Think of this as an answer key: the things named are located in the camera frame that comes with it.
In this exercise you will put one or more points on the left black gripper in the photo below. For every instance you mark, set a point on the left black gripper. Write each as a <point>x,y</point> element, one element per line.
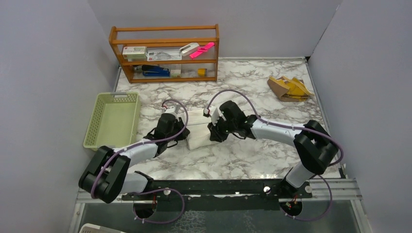
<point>179,123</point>

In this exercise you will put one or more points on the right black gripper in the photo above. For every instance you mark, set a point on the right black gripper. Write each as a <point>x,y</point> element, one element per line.
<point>215,134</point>

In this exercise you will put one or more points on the white towel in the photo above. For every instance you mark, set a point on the white towel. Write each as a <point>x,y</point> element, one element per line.
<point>199,135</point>

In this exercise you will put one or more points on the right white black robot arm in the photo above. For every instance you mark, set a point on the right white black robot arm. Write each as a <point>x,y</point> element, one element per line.
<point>312,143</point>

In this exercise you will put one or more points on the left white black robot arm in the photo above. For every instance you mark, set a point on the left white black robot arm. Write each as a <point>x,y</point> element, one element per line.
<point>106,173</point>

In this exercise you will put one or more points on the brown yellow folded towels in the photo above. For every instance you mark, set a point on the brown yellow folded towels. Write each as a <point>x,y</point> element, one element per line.
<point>289,90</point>

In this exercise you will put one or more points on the green plastic basket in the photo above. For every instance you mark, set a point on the green plastic basket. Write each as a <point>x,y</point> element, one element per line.
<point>114,120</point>

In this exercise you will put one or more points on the white small box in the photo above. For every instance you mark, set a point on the white small box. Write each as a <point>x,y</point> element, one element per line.
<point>175,70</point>

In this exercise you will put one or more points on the blue stapler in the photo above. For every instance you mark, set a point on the blue stapler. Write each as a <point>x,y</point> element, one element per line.
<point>152,71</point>

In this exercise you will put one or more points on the yellow small object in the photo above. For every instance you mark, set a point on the yellow small object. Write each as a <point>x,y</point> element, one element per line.
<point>202,72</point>

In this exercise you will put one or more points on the wooden shelf rack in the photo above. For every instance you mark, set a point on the wooden shelf rack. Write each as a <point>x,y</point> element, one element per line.
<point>169,37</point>

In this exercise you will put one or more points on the white flat package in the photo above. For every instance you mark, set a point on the white flat package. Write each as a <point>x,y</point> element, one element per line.
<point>163,55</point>

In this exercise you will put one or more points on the white stapler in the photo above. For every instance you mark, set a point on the white stapler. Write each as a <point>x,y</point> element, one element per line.
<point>189,49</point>

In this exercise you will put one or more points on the pink plastic tool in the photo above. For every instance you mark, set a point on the pink plastic tool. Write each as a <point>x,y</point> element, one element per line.
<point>202,50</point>

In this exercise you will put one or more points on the white green box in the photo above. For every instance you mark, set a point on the white green box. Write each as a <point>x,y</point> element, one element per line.
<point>134,53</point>

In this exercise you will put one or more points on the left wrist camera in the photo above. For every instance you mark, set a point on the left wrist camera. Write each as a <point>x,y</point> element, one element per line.
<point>172,110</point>

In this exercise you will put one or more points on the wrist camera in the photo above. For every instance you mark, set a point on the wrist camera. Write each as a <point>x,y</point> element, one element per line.
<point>215,115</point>
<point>172,110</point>

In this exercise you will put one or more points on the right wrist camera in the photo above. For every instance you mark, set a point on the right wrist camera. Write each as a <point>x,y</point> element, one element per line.
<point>215,115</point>

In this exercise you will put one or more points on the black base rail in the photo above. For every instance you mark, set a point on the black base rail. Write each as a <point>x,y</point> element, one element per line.
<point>215,195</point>

